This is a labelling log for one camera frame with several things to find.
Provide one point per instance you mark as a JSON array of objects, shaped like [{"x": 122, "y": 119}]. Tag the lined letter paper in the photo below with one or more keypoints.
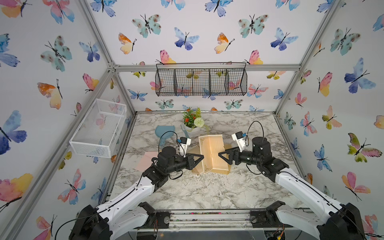
[
  {"x": 211, "y": 140},
  {"x": 198, "y": 169}
]

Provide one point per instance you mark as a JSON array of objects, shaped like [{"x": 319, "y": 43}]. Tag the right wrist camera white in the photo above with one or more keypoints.
[{"x": 240, "y": 139}]

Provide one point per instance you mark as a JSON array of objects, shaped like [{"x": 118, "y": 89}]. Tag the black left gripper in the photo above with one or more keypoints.
[{"x": 190, "y": 164}]

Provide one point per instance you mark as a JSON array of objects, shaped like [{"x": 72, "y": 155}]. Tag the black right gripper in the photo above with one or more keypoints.
[{"x": 234, "y": 154}]

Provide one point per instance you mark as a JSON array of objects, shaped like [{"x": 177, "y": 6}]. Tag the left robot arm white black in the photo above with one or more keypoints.
[{"x": 128, "y": 210}]

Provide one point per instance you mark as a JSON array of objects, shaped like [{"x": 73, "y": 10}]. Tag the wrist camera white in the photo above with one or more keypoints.
[
  {"x": 240, "y": 139},
  {"x": 183, "y": 144}
]

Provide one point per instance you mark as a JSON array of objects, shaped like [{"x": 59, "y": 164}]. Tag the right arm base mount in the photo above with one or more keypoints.
[{"x": 266, "y": 218}]

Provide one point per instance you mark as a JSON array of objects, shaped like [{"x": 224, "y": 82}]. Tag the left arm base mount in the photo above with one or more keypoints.
[{"x": 155, "y": 219}]

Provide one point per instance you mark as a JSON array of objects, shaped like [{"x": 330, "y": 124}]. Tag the aluminium front rail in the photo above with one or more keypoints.
[{"x": 224, "y": 219}]

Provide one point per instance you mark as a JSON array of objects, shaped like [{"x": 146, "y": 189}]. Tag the black wire wall basket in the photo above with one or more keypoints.
[{"x": 201, "y": 79}]

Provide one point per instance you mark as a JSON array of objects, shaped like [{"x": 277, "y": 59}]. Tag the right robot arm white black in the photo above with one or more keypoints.
[{"x": 329, "y": 219}]

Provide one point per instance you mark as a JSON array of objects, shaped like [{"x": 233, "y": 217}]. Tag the white pot with flowers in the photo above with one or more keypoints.
[{"x": 193, "y": 121}]

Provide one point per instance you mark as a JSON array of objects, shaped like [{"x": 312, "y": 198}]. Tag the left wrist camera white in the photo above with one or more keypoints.
[{"x": 183, "y": 144}]

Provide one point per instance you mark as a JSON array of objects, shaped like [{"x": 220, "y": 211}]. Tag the white mesh wall basket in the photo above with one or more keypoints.
[{"x": 98, "y": 132}]

